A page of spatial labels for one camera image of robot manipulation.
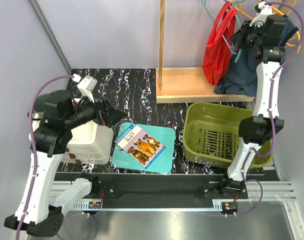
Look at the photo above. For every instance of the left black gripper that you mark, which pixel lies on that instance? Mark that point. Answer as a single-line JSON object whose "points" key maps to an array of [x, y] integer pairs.
{"points": [[109, 116]]}

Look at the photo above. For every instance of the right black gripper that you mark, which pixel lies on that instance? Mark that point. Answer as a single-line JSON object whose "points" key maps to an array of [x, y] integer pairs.
{"points": [[237, 38]]}

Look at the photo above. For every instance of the teal wire hanger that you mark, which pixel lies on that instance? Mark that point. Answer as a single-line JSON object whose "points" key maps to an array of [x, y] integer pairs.
{"points": [[231, 47]]}

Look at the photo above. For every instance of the red tank top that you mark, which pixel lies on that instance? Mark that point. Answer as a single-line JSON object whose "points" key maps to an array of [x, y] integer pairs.
{"points": [[217, 53]]}

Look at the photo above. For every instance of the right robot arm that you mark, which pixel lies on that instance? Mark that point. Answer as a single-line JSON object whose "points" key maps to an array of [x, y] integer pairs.
{"points": [[258, 129]]}

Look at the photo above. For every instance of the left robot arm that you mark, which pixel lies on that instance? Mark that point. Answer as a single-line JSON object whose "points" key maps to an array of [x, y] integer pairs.
{"points": [[37, 215]]}

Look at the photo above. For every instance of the orange hanger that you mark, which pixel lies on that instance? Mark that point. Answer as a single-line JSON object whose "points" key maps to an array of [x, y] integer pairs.
{"points": [[292, 32]]}

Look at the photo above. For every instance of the navy blue tank top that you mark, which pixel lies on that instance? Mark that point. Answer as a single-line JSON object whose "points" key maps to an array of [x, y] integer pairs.
{"points": [[241, 77]]}

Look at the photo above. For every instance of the dog picture book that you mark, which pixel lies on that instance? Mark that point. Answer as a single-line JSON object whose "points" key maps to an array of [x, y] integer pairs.
{"points": [[140, 145]]}

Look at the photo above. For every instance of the white plastic storage box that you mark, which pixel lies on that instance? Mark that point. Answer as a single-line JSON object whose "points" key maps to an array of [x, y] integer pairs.
{"points": [[91, 142]]}

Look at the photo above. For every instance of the wooden clothes rack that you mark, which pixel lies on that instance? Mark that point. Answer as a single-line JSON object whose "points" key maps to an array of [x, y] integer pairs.
{"points": [[185, 84]]}

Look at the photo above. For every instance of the teal cutting mat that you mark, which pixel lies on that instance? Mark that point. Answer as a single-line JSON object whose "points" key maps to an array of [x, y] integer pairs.
{"points": [[163, 162]]}

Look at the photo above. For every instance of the dark green metal mug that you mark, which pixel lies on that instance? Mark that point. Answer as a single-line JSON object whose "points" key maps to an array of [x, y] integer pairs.
{"points": [[41, 107]]}

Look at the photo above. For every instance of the olive green plastic basket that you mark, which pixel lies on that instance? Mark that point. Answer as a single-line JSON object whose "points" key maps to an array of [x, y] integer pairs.
{"points": [[211, 133]]}

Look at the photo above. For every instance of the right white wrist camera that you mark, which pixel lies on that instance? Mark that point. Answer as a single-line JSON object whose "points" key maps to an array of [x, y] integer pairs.
{"points": [[263, 10]]}

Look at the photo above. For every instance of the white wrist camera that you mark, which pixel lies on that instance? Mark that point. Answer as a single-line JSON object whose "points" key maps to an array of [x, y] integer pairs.
{"points": [[85, 85], [263, 10]]}

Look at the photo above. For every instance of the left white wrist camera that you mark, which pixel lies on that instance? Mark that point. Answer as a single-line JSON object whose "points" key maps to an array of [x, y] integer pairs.
{"points": [[85, 85]]}

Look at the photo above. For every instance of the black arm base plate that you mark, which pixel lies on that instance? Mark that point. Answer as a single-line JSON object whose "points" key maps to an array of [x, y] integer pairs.
{"points": [[157, 191]]}

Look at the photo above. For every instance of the aluminium rail frame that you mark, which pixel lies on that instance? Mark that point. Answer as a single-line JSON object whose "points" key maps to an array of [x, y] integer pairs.
{"points": [[270, 212]]}

